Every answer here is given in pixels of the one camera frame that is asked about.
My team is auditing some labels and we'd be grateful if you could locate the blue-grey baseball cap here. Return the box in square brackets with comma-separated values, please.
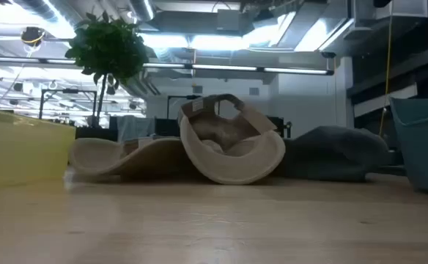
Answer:
[272, 125, 391, 183]

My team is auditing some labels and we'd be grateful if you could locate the teal plastic bin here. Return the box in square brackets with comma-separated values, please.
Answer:
[389, 95, 428, 195]

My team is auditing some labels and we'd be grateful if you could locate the grey cloth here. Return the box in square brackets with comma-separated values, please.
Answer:
[117, 115, 156, 142]

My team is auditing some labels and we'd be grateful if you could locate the yellow plastic bin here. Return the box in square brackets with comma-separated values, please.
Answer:
[0, 106, 76, 188]

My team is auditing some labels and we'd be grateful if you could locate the long ceiling light bar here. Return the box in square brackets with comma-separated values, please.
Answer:
[0, 55, 335, 76]

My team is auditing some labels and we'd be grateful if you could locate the potted green plant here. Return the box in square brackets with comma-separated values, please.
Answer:
[64, 10, 151, 143]

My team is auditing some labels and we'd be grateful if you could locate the black aluminium table frame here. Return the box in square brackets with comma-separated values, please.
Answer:
[367, 161, 407, 177]

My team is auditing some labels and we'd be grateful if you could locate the yellow extension cable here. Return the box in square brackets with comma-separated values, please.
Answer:
[377, 0, 394, 137]

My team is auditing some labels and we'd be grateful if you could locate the black stand frame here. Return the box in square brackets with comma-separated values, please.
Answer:
[166, 94, 200, 120]
[39, 89, 98, 120]

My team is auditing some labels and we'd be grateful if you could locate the black ceiling cable reel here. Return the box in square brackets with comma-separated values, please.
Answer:
[20, 26, 46, 48]

